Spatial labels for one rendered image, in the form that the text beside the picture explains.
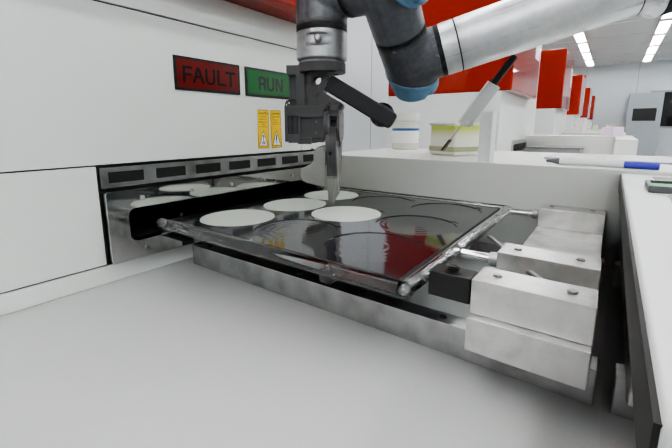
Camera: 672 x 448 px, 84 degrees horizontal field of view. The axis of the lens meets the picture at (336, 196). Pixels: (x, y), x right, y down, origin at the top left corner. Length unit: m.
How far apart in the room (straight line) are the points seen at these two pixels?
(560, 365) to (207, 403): 0.25
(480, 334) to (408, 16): 0.40
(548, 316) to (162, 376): 0.30
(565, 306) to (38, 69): 0.55
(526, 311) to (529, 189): 0.37
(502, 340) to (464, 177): 0.41
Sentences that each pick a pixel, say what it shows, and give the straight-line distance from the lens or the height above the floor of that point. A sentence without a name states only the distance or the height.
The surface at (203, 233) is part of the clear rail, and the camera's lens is 0.47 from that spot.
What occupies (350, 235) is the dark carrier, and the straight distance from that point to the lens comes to 0.44.
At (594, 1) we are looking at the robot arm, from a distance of 0.62.
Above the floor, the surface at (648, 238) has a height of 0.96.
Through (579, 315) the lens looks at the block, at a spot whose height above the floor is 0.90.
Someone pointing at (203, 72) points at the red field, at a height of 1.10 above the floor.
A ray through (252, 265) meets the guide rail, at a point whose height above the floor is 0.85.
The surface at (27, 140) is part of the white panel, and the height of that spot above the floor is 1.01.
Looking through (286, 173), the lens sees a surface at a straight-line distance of 0.74.
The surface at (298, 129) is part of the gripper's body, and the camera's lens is 0.56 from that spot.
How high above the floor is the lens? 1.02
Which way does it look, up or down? 10 degrees down
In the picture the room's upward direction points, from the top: straight up
